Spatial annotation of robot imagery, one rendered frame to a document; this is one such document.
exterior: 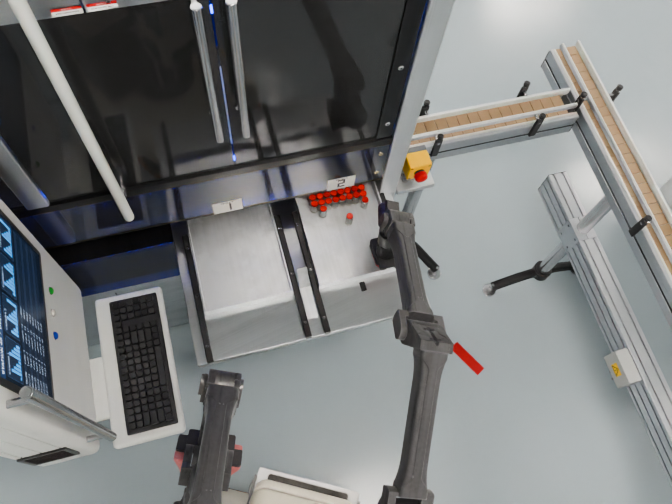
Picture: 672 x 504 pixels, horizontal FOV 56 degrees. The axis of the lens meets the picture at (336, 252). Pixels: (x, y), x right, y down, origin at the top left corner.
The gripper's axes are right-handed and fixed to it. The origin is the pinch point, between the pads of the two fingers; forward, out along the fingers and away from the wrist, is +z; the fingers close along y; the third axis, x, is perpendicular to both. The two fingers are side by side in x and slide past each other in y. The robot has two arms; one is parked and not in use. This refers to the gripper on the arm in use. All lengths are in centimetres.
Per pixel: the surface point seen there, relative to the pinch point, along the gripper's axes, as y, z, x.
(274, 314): -5.0, 4.1, 34.5
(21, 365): -26, -41, 88
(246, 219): 26.7, -0.7, 36.1
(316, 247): 12.6, 1.3, 17.3
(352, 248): 9.7, 1.7, 6.6
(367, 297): -6.5, 4.3, 6.5
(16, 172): 18, -50, 86
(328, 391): -2, 93, 16
